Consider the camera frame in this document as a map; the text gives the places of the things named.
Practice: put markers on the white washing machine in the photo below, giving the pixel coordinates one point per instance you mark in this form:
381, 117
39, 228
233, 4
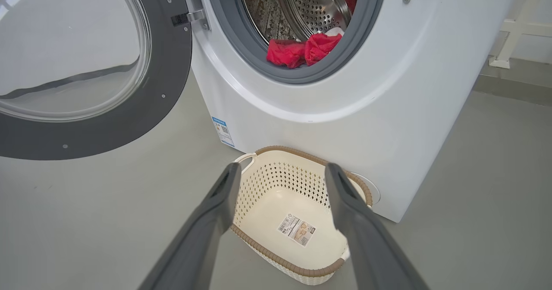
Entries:
409, 109

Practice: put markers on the white barcode label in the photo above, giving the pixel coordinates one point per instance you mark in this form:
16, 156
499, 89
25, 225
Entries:
296, 230

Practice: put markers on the blue energy label sticker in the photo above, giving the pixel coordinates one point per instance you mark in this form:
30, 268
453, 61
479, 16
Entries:
223, 131

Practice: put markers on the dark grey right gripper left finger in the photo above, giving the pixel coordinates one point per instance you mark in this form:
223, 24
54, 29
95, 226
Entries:
198, 234

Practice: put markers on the red and white garment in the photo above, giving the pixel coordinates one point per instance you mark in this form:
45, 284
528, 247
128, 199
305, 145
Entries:
289, 53

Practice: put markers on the cream perforated laundry basket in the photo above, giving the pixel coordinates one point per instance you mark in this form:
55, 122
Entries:
276, 204

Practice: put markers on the black round washer door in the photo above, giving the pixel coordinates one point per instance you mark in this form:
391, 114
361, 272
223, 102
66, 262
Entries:
129, 126

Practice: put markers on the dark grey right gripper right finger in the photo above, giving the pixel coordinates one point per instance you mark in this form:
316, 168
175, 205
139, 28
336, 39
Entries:
366, 238

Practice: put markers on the white metal rack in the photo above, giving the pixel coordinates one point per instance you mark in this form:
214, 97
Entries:
515, 23

